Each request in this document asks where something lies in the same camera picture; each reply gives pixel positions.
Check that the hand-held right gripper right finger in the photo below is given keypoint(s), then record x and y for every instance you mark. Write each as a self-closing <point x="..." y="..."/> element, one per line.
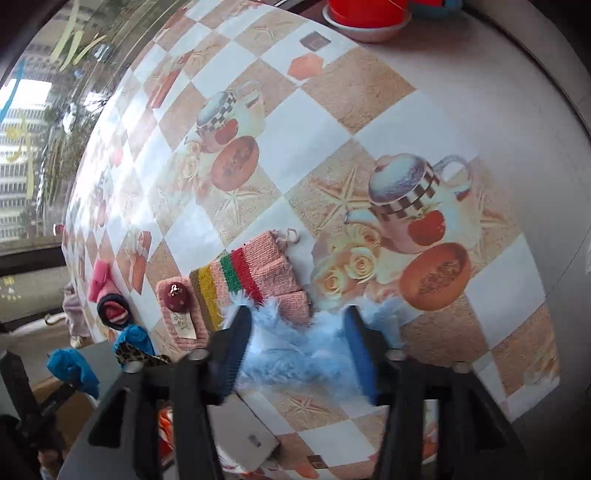
<point x="361" y="357"/>

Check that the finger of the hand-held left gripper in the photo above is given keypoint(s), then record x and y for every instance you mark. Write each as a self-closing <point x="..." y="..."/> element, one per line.
<point x="57" y="400"/>
<point x="21" y="397"/>

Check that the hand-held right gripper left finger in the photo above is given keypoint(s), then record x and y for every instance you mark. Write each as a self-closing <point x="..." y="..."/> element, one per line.
<point x="234" y="344"/>

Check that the blue cloth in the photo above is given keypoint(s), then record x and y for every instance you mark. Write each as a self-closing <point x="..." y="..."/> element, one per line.
<point x="136" y="339"/>
<point x="74" y="369"/>

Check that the pink sock with button tag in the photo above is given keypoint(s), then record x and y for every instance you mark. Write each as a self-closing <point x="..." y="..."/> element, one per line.
<point x="182" y="323"/>

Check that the light blue fluffy sock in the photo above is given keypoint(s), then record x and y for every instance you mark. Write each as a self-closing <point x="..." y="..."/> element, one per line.
<point x="295" y="341"/>

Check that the pink striped knitted sock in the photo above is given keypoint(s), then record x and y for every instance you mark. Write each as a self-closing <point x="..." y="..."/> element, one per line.
<point x="268" y="267"/>

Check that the leopard print scrunchie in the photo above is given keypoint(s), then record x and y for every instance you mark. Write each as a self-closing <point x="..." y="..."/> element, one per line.
<point x="129" y="355"/>

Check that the grey cardboard box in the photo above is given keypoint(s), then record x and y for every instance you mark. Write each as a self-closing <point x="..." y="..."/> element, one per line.
<point x="240" y="429"/>

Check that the pink knitted sock dark cuff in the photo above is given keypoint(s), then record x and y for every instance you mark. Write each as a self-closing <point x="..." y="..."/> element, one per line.
<point x="115" y="314"/>

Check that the bright pink fluffy sock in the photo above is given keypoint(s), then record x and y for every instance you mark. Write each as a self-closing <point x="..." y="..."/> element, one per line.
<point x="99" y="281"/>

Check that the white cloth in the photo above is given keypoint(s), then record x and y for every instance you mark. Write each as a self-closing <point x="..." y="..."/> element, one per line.
<point x="76" y="314"/>

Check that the checkered printed tablecloth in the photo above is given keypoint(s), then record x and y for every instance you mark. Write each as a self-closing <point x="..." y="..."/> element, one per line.
<point x="369" y="115"/>

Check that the pink basin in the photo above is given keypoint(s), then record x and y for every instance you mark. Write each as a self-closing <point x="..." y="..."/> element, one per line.
<point x="369" y="33"/>

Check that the red basin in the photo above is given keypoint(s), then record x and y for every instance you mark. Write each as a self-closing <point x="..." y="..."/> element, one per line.
<point x="364" y="11"/>

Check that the blue plush item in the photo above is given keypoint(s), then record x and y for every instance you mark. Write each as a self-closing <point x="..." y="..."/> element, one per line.
<point x="434" y="5"/>

